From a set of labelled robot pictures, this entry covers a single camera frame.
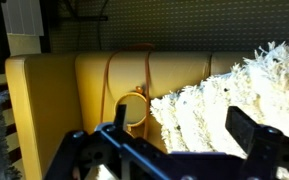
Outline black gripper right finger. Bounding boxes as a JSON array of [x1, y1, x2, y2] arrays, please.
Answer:
[[224, 105, 262, 156]]

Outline round woven bag brown strap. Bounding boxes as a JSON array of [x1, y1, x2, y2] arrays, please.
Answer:
[[99, 43, 156, 140]]

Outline shaggy cream pillow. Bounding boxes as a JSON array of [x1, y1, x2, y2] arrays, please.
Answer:
[[149, 40, 289, 180]]

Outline mustard yellow sofa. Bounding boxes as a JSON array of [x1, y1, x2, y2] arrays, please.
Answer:
[[4, 49, 262, 180]]

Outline white ribbed panel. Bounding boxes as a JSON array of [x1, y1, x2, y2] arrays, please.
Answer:
[[1, 0, 45, 37]]

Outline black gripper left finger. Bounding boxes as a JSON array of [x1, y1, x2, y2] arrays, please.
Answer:
[[113, 103, 128, 130]]

